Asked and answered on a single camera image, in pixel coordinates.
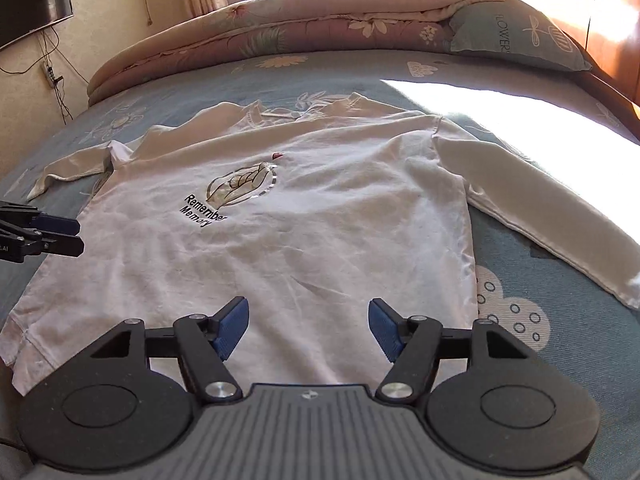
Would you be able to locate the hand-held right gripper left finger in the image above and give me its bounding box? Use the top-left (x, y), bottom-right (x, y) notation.
top-left (89, 296), bottom-right (250, 404)

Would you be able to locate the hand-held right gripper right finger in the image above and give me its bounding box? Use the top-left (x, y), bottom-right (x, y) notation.
top-left (367, 297), bottom-right (532, 406)

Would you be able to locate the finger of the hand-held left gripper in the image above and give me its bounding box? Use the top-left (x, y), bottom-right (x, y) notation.
top-left (25, 232), bottom-right (85, 257)
top-left (0, 202), bottom-right (81, 233)

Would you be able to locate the white long-sleeve shirt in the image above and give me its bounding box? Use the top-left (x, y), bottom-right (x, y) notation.
top-left (0, 91), bottom-right (640, 396)

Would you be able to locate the pink floral quilt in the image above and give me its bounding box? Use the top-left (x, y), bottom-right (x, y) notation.
top-left (86, 0), bottom-right (511, 108)

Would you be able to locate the blue floral pillow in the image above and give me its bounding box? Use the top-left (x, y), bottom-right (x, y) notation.
top-left (449, 0), bottom-right (593, 72)

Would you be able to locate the wooden headboard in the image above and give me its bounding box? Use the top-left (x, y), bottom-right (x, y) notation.
top-left (505, 0), bottom-right (640, 121)

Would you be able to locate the black power cable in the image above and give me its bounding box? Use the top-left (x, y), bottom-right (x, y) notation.
top-left (50, 77), bottom-right (76, 126)

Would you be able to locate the black television cable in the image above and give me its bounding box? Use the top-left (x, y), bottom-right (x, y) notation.
top-left (40, 27), bottom-right (63, 68)

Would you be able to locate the black wall television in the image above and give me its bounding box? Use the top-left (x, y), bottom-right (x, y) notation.
top-left (0, 0), bottom-right (74, 51)

